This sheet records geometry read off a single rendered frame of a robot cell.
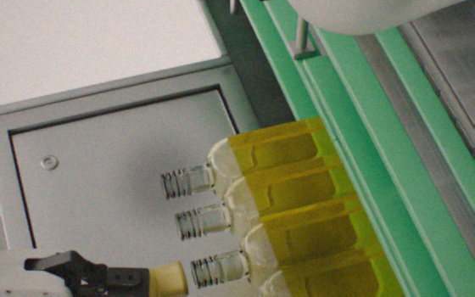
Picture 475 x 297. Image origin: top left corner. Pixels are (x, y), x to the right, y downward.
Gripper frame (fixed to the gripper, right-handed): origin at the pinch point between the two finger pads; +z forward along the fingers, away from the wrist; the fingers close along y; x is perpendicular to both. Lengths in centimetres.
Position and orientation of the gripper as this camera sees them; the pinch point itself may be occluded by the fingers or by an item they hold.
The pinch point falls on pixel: (128, 294)
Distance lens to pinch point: 101.7
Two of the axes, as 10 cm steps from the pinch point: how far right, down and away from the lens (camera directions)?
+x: -0.3, -7.7, 6.4
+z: 10.0, 0.2, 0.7
